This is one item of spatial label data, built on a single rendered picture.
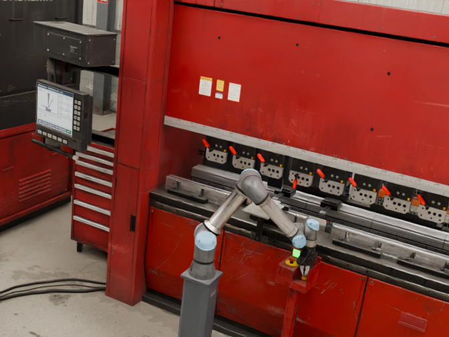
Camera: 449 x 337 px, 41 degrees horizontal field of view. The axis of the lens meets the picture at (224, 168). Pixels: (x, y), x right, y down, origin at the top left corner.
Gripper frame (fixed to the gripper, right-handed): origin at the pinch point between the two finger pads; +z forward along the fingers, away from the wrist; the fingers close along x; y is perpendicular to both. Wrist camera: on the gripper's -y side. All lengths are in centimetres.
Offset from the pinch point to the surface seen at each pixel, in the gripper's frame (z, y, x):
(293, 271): -3.5, -5.2, 4.5
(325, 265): 0.2, 19.6, -4.7
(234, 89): -92, 28, 77
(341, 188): -46, 34, -2
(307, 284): 2.4, -3.8, -4.8
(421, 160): -73, 42, -43
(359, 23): -142, 40, 5
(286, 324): 35.9, -3.6, 5.1
